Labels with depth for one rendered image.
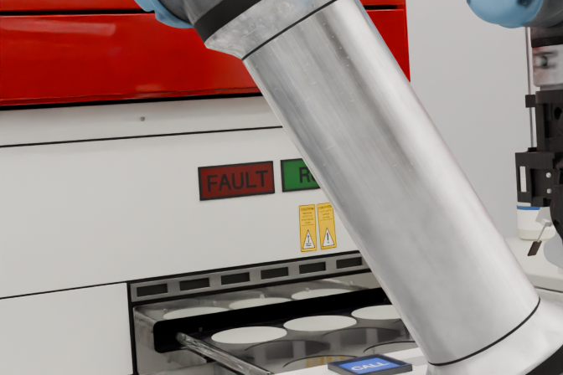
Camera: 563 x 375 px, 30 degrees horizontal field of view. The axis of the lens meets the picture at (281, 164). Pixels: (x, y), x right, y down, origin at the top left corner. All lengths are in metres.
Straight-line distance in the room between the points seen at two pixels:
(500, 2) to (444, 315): 0.37
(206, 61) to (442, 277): 0.83
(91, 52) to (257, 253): 0.38
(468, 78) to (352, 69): 2.92
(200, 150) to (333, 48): 0.85
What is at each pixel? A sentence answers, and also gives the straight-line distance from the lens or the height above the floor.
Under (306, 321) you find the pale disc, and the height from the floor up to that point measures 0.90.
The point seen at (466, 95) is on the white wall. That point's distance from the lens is 3.55.
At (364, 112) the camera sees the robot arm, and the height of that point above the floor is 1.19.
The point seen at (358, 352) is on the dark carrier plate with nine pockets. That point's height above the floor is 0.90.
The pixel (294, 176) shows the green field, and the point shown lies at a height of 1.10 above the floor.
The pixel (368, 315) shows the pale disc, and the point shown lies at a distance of 1.51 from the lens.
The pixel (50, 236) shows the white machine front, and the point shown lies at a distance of 1.43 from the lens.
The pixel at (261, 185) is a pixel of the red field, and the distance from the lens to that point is 1.52.
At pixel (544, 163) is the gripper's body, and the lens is 1.08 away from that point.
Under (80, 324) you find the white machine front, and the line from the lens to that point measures 1.45.
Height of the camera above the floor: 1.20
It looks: 3 degrees down
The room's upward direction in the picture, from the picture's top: 4 degrees counter-clockwise
